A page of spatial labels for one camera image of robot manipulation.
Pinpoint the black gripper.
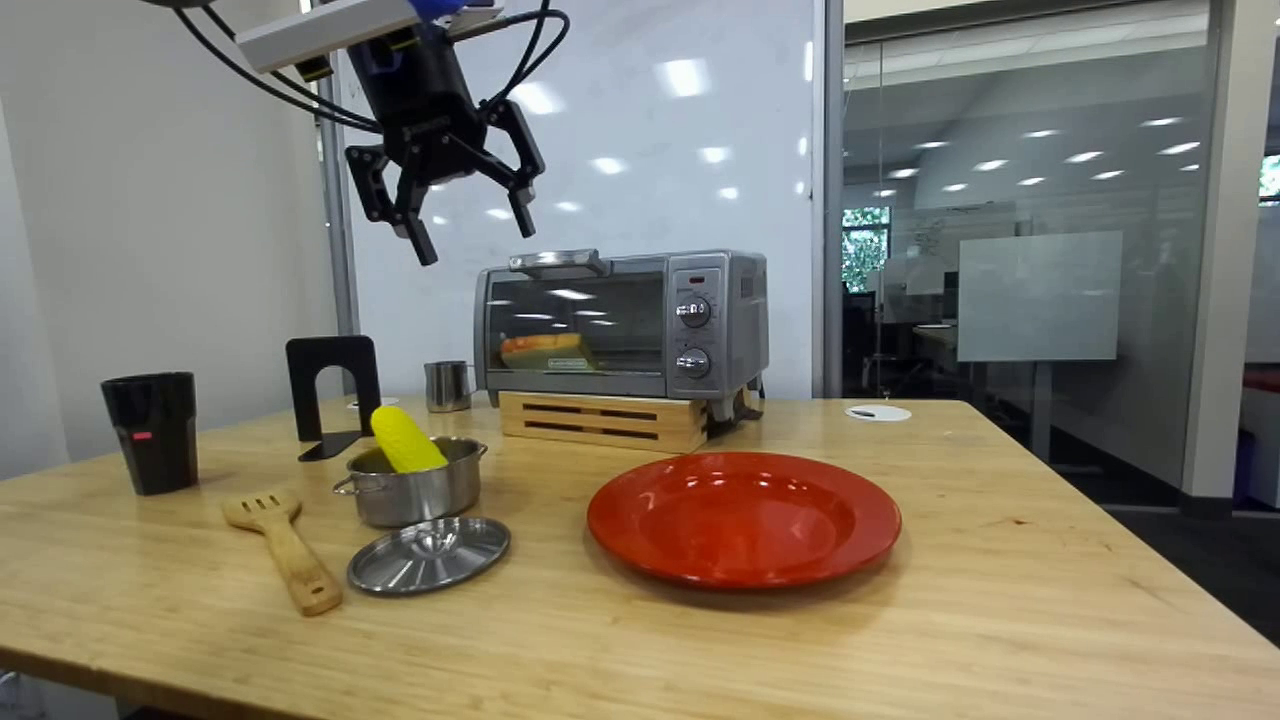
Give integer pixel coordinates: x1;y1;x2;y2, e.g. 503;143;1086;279
339;22;551;267

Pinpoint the yellow corn cob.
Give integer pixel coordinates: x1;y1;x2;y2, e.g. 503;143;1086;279
370;404;451;479

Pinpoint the small steel pot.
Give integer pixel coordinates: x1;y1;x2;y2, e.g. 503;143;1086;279
331;436;492;533

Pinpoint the steel pot lid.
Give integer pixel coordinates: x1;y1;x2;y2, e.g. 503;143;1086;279
343;512;518;600

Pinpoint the orange food inside toaster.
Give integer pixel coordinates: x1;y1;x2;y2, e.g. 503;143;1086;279
496;329;594;372

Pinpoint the small steel cup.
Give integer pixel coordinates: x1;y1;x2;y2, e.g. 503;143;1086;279
422;356;478;417

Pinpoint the black metal bookend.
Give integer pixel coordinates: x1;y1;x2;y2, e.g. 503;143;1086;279
284;331;388;466

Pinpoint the wooden slatted stand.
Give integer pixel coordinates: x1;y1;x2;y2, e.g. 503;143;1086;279
496;387;717;452

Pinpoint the silver toaster oven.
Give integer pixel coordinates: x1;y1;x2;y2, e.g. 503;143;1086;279
472;247;774;404

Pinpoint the black plastic cup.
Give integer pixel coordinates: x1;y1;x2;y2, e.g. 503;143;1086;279
98;368;203;499

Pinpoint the wooden slotted spatula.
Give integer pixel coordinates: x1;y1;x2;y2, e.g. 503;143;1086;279
221;488;350;622

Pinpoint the red plate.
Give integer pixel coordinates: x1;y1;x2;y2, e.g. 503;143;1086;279
584;447;910;598

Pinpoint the white board behind glass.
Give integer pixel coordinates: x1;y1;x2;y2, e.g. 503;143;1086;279
957;228;1130;363

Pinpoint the white wrist camera blue mount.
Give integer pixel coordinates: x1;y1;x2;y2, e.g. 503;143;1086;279
238;0;512;82

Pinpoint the black cable bundle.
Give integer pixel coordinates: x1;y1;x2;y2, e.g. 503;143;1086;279
146;0;577;138

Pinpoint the white table cable grommet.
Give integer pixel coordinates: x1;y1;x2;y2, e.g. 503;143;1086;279
844;402;916;429

